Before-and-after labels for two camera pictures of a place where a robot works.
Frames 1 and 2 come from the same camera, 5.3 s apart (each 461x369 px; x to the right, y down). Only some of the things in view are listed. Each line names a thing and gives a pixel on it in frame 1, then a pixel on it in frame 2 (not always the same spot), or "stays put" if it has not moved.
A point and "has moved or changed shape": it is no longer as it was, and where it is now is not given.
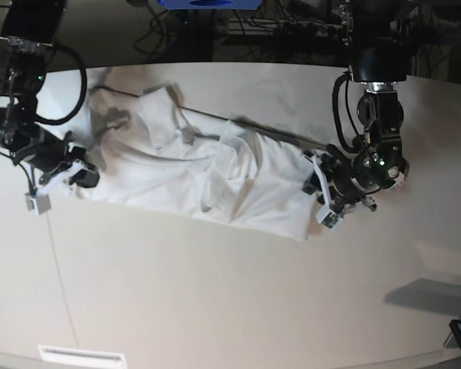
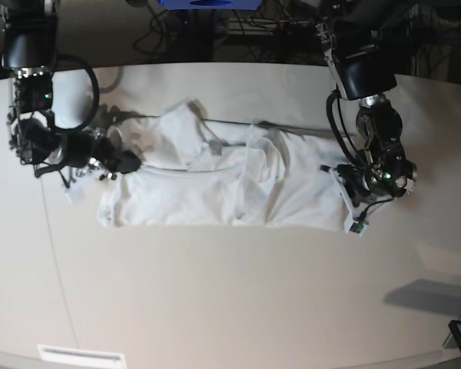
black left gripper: x=48 y=151 → x=79 y=148
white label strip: x=71 y=354 stays put
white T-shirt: x=150 y=143 has moved or changed shape
